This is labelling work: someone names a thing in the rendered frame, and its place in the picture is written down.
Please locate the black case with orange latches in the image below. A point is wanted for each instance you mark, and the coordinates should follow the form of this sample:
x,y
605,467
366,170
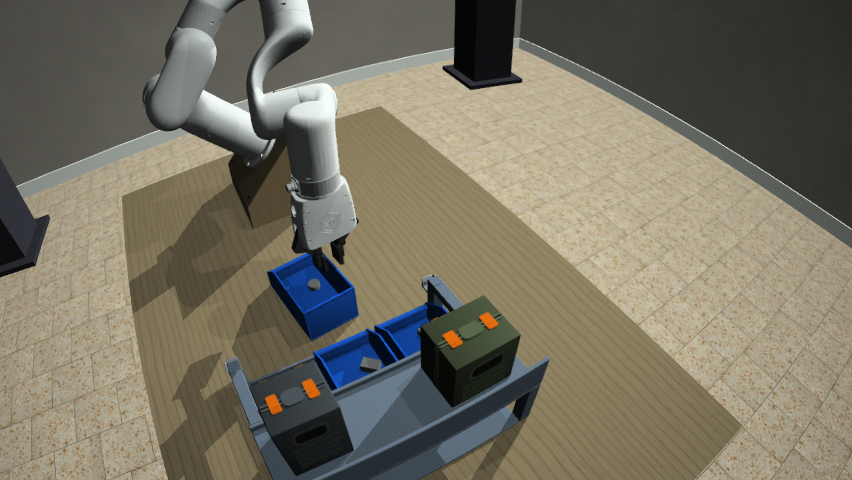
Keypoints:
x,y
302,417

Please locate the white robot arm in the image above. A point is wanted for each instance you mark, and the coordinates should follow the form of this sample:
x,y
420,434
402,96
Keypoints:
x,y
177,100

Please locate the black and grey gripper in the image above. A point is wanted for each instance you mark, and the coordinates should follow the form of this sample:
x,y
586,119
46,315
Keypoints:
x,y
318,221

